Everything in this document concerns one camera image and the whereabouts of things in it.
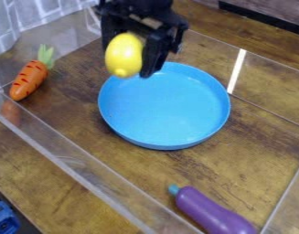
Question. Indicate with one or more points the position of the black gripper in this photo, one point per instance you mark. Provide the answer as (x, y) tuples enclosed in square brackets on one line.
[(118, 12)]

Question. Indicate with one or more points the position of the yellow toy lemon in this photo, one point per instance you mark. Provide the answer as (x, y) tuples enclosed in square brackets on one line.
[(123, 55)]

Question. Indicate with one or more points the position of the blue round tray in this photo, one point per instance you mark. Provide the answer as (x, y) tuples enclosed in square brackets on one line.
[(167, 112)]

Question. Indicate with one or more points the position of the orange toy carrot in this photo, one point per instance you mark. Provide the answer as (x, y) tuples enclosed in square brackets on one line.
[(32, 75)]

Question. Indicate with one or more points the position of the purple toy eggplant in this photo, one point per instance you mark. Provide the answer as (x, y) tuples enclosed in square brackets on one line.
[(217, 219)]

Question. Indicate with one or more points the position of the blue object at corner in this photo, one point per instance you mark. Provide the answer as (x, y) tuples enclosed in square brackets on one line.
[(9, 223)]

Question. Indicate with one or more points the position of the clear acrylic enclosure wall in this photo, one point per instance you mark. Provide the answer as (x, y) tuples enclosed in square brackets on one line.
[(79, 181)]

